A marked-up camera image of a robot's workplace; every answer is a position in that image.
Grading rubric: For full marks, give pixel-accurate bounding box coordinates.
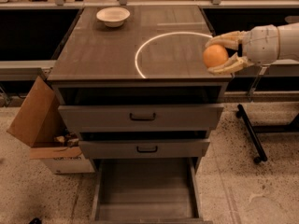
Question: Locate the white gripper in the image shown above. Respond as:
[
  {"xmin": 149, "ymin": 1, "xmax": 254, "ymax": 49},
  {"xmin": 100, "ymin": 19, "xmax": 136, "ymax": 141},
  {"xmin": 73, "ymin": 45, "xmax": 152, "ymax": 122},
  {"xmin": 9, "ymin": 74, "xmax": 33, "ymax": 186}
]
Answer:
[{"xmin": 206, "ymin": 25, "xmax": 279, "ymax": 75}]

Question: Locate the orange fruit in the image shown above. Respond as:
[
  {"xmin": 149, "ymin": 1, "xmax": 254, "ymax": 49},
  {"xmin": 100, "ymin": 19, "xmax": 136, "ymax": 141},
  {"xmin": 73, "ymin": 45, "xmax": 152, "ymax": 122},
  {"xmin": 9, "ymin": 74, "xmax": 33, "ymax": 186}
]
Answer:
[{"xmin": 203, "ymin": 45, "xmax": 229, "ymax": 68}]

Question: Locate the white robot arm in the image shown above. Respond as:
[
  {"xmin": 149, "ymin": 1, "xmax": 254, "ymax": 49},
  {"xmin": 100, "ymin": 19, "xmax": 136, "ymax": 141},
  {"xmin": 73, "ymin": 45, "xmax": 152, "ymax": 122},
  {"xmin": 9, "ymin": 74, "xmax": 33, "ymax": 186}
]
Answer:
[{"xmin": 206, "ymin": 23, "xmax": 299, "ymax": 75}]

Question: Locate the grey drawer cabinet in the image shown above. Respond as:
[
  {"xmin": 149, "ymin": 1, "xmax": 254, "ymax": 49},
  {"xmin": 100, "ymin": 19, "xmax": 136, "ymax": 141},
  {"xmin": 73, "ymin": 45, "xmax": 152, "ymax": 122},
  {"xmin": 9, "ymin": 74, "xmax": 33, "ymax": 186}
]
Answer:
[{"xmin": 47, "ymin": 5, "xmax": 234, "ymax": 166}]

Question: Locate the middle grey drawer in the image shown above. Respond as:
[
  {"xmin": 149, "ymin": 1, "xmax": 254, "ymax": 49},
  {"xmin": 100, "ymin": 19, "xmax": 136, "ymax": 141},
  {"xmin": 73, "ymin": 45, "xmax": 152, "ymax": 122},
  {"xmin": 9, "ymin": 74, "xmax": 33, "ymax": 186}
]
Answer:
[{"xmin": 79, "ymin": 139, "xmax": 209, "ymax": 159}]

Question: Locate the top grey drawer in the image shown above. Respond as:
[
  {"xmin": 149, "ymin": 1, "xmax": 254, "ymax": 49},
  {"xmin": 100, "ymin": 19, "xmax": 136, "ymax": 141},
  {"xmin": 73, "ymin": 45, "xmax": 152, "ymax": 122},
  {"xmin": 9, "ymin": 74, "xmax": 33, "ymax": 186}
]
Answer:
[{"xmin": 59, "ymin": 104, "xmax": 223, "ymax": 133}]

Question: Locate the bottom grey open drawer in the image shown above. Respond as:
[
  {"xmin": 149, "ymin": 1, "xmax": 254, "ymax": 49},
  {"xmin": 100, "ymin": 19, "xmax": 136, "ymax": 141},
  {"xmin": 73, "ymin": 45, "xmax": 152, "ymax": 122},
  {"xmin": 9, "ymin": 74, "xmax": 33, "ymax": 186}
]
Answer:
[{"xmin": 91, "ymin": 158, "xmax": 203, "ymax": 224}]

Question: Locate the black wheeled stand leg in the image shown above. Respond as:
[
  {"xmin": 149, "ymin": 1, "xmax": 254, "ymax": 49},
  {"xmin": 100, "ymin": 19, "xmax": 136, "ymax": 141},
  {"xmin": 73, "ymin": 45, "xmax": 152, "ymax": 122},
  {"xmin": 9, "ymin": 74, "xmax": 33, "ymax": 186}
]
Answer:
[{"xmin": 235, "ymin": 105, "xmax": 267, "ymax": 164}]

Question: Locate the white bowl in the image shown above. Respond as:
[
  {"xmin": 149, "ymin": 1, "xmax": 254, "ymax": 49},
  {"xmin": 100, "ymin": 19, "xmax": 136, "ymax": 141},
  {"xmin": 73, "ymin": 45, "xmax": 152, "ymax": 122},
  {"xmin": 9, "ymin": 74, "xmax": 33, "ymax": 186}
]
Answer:
[{"xmin": 96, "ymin": 7, "xmax": 130, "ymax": 28}]

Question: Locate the open cardboard box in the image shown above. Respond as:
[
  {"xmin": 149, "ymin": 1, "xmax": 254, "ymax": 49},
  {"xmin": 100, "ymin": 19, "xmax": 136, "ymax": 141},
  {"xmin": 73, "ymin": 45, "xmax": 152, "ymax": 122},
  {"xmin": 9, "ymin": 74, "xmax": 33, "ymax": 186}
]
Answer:
[{"xmin": 7, "ymin": 77, "xmax": 94, "ymax": 175}]

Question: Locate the black top drawer handle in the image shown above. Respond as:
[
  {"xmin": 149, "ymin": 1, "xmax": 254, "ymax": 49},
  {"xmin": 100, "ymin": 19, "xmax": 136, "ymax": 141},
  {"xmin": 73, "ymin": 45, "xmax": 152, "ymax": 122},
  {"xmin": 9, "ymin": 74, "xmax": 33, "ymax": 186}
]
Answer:
[{"xmin": 129, "ymin": 113, "xmax": 156, "ymax": 121}]

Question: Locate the black drawer handle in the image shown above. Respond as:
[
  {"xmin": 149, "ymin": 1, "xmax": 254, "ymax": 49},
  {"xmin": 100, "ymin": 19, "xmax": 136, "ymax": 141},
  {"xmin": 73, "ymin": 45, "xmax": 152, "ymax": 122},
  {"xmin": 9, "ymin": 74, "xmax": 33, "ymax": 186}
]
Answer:
[
  {"xmin": 129, "ymin": 113, "xmax": 156, "ymax": 121},
  {"xmin": 136, "ymin": 146, "xmax": 158, "ymax": 153}
]

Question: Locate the black middle drawer handle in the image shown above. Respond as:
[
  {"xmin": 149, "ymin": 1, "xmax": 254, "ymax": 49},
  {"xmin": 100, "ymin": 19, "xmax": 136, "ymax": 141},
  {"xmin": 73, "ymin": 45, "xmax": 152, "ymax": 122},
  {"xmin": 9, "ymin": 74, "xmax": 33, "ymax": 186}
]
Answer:
[{"xmin": 136, "ymin": 146, "xmax": 158, "ymax": 153}]

